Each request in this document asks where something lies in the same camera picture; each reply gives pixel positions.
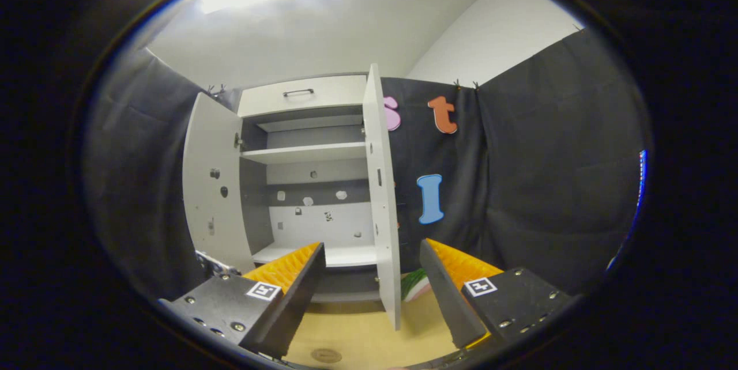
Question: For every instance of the white cabinet shelf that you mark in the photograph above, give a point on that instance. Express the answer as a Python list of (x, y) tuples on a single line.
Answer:
[(305, 154), (351, 256)]

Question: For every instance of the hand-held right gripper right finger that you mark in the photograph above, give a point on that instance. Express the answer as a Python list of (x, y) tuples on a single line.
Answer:
[(447, 301)]

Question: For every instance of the black backdrop cloth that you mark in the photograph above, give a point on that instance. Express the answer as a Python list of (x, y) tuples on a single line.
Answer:
[(548, 157)]

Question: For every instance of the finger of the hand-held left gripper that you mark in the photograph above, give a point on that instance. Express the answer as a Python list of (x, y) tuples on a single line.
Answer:
[(216, 265)]

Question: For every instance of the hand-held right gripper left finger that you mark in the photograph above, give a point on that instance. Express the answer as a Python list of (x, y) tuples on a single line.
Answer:
[(288, 301)]

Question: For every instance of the white cabinet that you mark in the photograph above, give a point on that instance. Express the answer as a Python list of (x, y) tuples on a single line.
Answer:
[(323, 223)]

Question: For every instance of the white cabinet door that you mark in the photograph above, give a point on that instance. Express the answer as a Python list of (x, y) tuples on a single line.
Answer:
[(216, 220), (383, 231)]

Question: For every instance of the metal door hinge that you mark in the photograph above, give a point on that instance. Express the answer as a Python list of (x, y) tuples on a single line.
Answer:
[(238, 140)]

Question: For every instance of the green striped pink toy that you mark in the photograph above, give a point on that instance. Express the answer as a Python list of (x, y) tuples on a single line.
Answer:
[(416, 286)]

